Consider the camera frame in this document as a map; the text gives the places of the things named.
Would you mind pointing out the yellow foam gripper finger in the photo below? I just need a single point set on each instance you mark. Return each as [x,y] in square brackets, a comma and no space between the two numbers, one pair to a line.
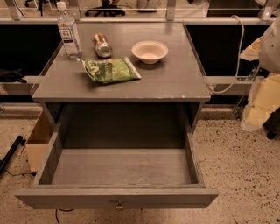
[263,100]

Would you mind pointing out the green jalapeno chip bag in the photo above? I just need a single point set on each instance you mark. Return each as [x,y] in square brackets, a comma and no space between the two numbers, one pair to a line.
[108,71]

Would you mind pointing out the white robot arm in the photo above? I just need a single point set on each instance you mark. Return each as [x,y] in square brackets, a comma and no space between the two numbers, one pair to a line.
[266,49]

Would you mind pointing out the open grey top drawer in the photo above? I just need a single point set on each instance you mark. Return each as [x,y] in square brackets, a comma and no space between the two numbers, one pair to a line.
[141,154]

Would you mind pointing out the metal drawer knob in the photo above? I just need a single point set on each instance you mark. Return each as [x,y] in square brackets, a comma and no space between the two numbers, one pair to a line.
[119,206]

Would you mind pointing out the white paper bowl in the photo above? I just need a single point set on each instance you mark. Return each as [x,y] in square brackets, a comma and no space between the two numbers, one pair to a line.
[149,52]

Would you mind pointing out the grey wooden cabinet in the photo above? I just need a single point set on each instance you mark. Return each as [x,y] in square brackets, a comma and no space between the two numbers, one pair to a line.
[175,78]

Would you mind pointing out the silver metal can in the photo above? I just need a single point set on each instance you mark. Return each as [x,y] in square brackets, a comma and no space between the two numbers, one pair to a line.
[102,46]

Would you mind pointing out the black office chair base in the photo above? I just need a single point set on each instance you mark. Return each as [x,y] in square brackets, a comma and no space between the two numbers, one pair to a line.
[107,8]

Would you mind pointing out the clear plastic water bottle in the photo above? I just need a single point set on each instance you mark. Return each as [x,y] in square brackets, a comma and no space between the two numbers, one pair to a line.
[68,32]

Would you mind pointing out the black bar on floor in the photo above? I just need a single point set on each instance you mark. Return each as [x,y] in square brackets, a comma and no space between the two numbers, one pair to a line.
[3,162]

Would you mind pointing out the black object on ledge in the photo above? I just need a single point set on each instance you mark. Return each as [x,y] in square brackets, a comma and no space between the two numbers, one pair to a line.
[11,76]

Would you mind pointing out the metal railing frame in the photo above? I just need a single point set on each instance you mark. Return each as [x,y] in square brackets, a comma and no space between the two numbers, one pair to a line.
[218,12]

